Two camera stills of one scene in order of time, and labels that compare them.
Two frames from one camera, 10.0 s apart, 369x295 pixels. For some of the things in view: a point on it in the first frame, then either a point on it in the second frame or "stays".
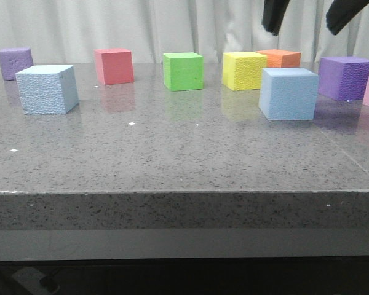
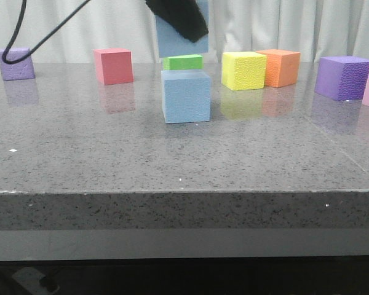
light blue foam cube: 288,93 to 186,95
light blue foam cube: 48,89 to 185,16
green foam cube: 183,71 stays
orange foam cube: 281,58 stays
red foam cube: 114,66 stays
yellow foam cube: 243,70 stays
